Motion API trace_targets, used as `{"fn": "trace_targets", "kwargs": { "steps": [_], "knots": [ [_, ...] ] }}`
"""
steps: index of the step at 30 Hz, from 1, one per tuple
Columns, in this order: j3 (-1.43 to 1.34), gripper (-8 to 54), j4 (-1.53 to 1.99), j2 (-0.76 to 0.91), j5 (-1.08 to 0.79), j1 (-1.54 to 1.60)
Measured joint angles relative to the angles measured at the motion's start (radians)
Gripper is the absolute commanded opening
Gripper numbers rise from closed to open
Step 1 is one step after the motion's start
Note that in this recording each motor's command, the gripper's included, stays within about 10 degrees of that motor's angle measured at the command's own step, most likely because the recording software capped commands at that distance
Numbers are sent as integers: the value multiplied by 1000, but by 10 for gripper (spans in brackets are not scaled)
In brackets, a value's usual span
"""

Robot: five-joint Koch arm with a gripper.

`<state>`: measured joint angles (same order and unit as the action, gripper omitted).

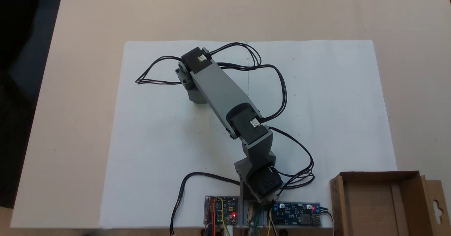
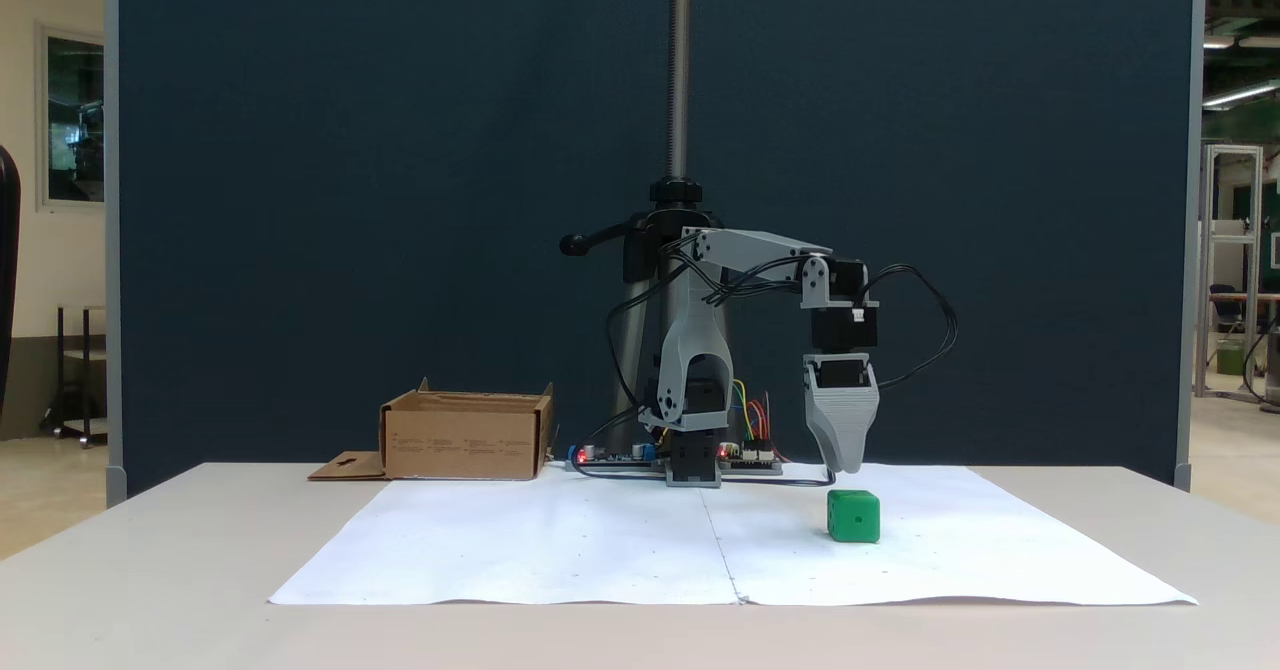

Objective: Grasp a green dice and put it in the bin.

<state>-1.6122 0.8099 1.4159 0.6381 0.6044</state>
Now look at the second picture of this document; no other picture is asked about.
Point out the brown cardboard box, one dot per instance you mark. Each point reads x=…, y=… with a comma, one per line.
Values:
x=460, y=440

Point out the dark blue partition panel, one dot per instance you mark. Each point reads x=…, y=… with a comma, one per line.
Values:
x=400, y=200

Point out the black shelf cart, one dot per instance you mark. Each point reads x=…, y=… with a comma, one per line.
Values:
x=80, y=370

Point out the aluminium profile frame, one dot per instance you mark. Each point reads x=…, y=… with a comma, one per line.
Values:
x=1230, y=250

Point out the framed wall window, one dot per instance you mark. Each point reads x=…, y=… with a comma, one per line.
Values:
x=75, y=120

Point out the white paper sheet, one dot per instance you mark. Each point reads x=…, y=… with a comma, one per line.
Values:
x=950, y=550
x=520, y=540

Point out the grey wide fixed gripper jaw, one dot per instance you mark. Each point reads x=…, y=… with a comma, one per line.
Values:
x=843, y=430

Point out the green dice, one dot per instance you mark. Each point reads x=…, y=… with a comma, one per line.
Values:
x=853, y=517

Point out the black and silver tripod stand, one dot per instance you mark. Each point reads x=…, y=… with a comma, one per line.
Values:
x=680, y=70

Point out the blue circuit board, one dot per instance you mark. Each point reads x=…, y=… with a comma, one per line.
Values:
x=615, y=458

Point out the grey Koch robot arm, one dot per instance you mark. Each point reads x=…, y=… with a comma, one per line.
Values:
x=700, y=350

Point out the black rounded chair back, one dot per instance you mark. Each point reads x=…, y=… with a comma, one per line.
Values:
x=7, y=270

